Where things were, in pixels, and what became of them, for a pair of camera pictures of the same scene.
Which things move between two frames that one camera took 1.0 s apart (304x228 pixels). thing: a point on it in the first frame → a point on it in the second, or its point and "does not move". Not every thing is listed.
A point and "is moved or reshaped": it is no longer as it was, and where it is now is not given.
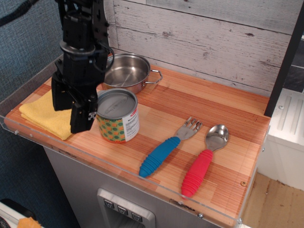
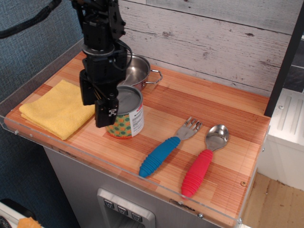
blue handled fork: x=158 y=156 does not move
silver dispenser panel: x=119 y=212 does not move
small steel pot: x=127 y=71 does not move
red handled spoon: x=216 y=136 does not move
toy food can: x=118 y=118 is moved or reshaped
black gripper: x=80 y=70 → x=104 y=72
